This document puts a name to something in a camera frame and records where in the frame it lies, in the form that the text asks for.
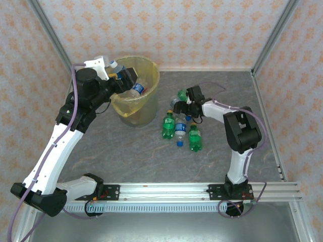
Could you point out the crushed bottle pale blue label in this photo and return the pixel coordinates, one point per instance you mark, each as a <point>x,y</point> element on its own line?
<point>174,101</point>

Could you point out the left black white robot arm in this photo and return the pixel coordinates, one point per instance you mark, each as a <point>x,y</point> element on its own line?
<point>55,151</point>

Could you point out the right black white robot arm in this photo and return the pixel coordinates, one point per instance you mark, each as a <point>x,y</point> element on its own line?
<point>237,166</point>

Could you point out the blue label bottle white cap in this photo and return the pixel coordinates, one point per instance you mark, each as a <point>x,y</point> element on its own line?
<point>138,88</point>

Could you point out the aluminium side rail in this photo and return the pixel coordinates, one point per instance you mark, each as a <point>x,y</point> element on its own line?
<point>70,87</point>
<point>261,100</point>

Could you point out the grey metal sheet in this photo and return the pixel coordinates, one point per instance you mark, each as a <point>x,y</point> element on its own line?
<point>164,227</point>

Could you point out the yellow plastic bin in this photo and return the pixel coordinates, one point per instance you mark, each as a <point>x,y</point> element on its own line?
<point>146,113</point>

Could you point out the aluminium frame post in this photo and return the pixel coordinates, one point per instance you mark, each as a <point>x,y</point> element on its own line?
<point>50,35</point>
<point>275,35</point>

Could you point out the green plastic soda bottle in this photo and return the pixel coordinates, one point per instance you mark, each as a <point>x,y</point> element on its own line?
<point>195,137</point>
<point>168,124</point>
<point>181,93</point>

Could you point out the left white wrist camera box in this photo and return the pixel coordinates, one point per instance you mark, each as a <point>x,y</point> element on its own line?
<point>98,65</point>

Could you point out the aluminium frame leg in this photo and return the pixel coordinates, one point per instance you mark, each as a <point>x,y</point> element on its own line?
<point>306,233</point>
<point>24,233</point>

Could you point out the aluminium front extrusion rail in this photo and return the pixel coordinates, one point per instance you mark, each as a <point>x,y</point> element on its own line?
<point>164,192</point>

